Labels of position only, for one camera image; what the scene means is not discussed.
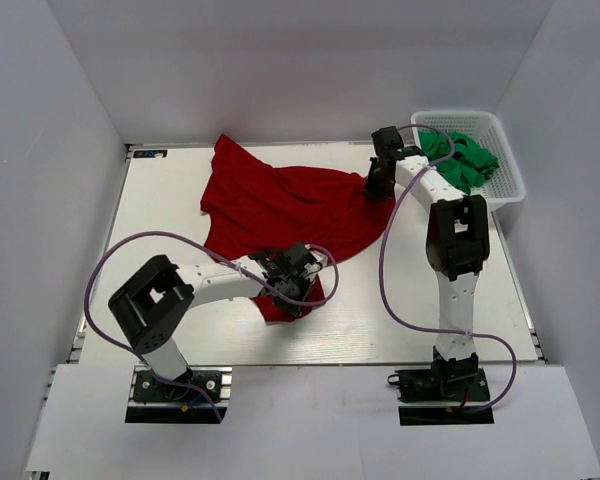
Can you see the green t-shirt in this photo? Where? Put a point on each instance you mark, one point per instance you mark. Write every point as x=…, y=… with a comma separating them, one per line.
x=470, y=166

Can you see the white plastic basket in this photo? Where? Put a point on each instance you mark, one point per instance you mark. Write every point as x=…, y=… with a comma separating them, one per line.
x=506, y=186

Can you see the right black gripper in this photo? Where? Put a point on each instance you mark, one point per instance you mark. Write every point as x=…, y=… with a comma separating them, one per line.
x=380, y=193

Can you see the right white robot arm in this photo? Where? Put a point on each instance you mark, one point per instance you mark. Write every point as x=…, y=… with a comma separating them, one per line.
x=456, y=247

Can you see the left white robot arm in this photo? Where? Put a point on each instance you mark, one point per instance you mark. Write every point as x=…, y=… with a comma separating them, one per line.
x=150, y=305

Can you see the blue label sticker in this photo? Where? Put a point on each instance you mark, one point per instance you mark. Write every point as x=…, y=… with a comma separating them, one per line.
x=150, y=154

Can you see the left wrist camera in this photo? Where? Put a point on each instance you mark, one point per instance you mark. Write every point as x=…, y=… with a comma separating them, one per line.
x=299, y=260

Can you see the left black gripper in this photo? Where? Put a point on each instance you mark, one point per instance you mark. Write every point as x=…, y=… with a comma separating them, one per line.
x=292, y=308

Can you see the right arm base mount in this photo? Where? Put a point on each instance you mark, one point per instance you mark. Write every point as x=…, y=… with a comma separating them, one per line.
x=447, y=393

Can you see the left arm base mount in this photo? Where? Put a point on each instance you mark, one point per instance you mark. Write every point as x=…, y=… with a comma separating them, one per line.
x=152, y=401

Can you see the red t-shirt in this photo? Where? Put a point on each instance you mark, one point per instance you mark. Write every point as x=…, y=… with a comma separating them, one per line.
x=254, y=207

